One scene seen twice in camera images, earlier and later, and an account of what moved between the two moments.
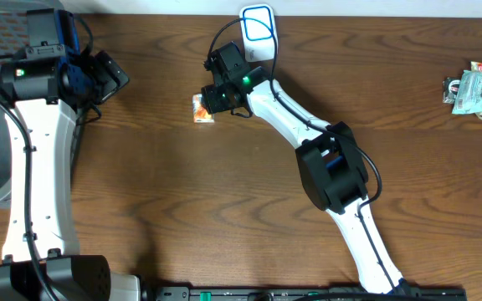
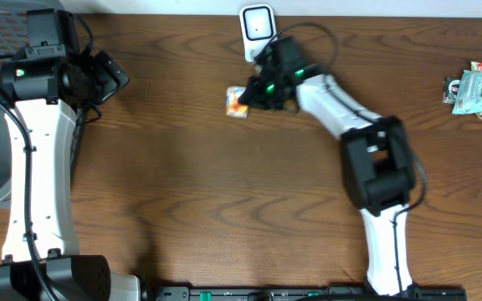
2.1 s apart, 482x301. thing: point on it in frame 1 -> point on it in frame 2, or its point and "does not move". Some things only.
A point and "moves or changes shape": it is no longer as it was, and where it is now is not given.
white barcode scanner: x=259 y=33 does not move
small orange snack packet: x=199 y=112 moves or changes shape
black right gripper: x=209 y=102 -> x=252 y=94
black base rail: x=410 y=293 does not move
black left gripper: x=110 y=82 does not move
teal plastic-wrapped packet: x=469 y=99 does not move
